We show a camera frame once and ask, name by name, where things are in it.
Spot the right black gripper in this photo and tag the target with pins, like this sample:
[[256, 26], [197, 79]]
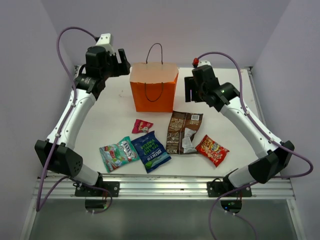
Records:
[[190, 86]]

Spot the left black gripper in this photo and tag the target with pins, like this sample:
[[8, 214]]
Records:
[[121, 68]]

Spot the orange paper bag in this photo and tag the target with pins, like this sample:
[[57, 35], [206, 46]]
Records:
[[153, 86]]

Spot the brown snack bag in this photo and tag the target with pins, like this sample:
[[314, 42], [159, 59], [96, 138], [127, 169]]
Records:
[[181, 131]]

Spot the blue sea salt chips bag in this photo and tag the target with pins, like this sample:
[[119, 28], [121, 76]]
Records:
[[151, 152]]

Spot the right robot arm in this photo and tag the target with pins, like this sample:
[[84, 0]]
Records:
[[271, 157]]

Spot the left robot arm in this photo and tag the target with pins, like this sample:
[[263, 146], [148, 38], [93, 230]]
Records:
[[56, 153]]

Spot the red snack bag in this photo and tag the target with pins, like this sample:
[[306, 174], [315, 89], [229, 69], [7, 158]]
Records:
[[212, 150]]

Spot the green Fox's candy bag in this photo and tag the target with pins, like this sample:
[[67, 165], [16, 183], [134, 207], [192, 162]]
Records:
[[117, 155]]

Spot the small pink snack packet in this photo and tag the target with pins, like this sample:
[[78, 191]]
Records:
[[141, 126]]

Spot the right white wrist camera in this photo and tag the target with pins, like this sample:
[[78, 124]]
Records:
[[200, 62]]

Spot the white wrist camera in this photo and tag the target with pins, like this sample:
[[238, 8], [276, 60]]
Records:
[[105, 40], [200, 62]]

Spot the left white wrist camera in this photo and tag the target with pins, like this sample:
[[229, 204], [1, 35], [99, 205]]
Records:
[[105, 40]]

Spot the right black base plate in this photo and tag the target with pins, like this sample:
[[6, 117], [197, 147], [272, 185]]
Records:
[[218, 187]]

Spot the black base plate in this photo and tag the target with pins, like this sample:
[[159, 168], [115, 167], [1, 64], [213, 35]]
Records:
[[102, 189], [218, 187]]

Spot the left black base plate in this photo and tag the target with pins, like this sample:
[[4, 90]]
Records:
[[102, 189]]

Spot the aluminium rail frame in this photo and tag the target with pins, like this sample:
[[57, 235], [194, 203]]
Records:
[[146, 187]]

